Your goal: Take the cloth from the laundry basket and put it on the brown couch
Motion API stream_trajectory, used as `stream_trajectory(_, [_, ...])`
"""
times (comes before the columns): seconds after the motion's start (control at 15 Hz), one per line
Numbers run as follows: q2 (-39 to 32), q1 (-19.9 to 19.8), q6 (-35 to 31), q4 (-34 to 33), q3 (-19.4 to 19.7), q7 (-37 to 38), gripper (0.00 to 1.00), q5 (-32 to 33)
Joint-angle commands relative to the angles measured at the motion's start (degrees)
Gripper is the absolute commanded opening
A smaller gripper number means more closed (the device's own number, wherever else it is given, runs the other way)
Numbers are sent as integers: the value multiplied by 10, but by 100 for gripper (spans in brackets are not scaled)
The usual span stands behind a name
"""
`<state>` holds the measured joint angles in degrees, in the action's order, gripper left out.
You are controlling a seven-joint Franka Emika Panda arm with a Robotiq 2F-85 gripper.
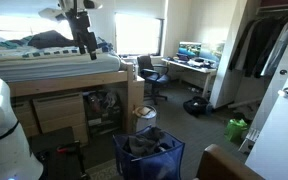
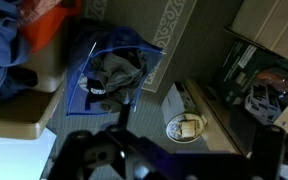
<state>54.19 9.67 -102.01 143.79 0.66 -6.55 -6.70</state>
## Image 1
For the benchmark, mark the white closet door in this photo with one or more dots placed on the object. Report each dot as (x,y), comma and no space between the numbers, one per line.
(270,100)

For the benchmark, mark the grey sheeted mattress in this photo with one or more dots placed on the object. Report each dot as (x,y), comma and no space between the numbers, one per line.
(50,66)

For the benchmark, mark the black hanging coat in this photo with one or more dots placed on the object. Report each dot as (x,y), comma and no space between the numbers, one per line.
(262,46)

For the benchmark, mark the blue black office chair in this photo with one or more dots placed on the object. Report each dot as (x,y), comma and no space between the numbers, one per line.
(154,78)

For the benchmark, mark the blue white patterned blanket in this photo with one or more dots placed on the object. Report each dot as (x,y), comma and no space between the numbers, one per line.
(34,50)

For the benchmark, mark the wooden loft bed frame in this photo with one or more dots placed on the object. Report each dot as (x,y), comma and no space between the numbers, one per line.
(67,81)

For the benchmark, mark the black cluttered storage shelf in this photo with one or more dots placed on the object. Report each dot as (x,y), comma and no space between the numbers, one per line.
(102,111)

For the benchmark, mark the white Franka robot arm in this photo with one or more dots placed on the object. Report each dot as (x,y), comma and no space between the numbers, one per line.
(4,133)

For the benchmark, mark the white room door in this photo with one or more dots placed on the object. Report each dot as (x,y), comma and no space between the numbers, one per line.
(280,143)

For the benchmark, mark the tan square board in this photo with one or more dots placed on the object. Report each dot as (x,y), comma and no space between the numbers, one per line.
(144,111)

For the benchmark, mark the white wooden desk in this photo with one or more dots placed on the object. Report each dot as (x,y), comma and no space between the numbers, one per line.
(192,71)

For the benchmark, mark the dark grey cloth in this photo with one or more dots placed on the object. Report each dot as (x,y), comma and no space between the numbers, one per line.
(144,141)

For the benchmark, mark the wide window with blind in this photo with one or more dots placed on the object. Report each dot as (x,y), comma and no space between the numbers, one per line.
(17,28)

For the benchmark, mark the beige patterned rug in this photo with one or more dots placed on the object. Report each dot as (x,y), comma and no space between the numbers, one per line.
(104,171)

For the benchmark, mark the wide monitor with landscape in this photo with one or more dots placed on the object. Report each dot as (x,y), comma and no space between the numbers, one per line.
(212,51)

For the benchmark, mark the dark hanging jacket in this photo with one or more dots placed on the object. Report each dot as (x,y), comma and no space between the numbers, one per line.
(242,46)

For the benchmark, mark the blue clothes in basket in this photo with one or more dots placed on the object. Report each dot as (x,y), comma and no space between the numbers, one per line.
(165,146)

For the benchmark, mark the computer monitor with landscape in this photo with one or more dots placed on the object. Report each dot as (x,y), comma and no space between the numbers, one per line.
(189,49)

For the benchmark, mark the brown couch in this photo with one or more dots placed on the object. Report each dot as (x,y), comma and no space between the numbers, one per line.
(224,165)

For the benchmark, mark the red black clamp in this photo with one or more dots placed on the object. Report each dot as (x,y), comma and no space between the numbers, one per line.
(67,148)

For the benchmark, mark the narrow bright window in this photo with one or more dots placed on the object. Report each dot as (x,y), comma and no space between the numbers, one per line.
(137,33)

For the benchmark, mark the white cylindrical trash can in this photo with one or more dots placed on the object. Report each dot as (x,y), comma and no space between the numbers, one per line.
(145,121)

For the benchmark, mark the dark garment on bed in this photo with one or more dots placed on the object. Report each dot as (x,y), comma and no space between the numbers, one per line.
(49,39)

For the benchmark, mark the black duffel bag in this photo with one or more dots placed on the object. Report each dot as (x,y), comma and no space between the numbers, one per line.
(196,106)

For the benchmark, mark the dark round door knob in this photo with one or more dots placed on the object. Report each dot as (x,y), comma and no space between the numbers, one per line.
(283,72)

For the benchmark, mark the white hanging shirt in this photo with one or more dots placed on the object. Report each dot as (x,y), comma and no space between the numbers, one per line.
(277,50)

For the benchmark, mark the blue mesh laundry basket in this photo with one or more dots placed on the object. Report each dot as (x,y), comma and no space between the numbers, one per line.
(150,165)

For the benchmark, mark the green shopping bag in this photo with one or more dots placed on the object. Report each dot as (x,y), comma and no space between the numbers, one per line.
(235,129)

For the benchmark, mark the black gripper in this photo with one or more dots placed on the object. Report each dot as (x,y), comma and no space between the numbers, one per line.
(80,26)

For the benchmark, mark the light wooden dresser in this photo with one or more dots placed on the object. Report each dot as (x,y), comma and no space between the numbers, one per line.
(57,113)

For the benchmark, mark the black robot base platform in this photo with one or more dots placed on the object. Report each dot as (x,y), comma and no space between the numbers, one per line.
(55,156)

